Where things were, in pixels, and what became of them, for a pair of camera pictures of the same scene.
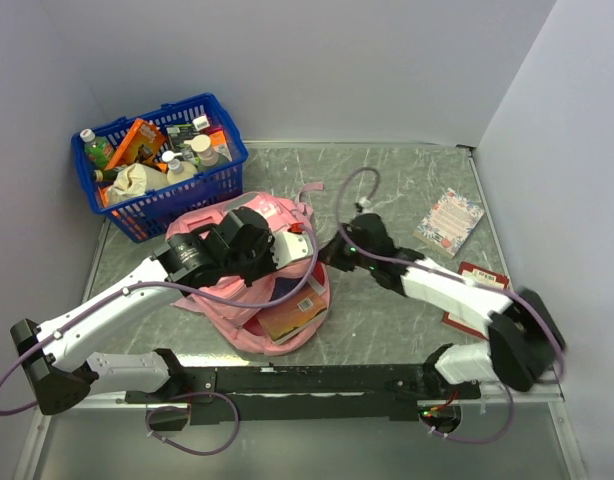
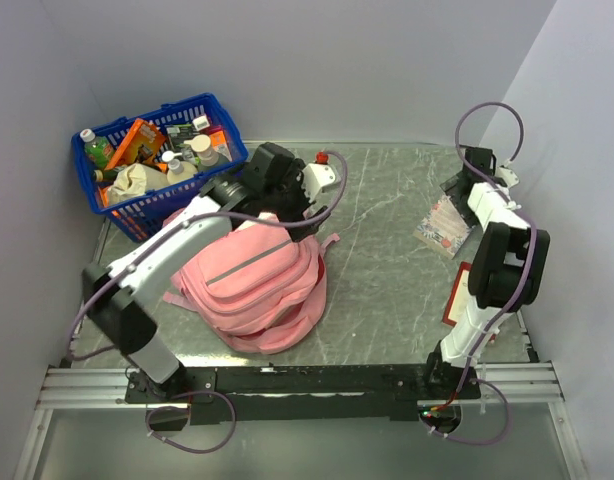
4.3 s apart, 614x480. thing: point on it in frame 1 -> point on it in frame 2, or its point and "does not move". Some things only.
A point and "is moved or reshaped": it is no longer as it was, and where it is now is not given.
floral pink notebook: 449,224 does not move
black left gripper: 266,242 -> 292,180
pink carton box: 218,141 does not move
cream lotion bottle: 178,171 does not move
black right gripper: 332,254 -> 451,189
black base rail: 305,392 does not move
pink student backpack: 236,304 is moved or reshaped
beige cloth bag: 135,179 does not move
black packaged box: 179,134 does not move
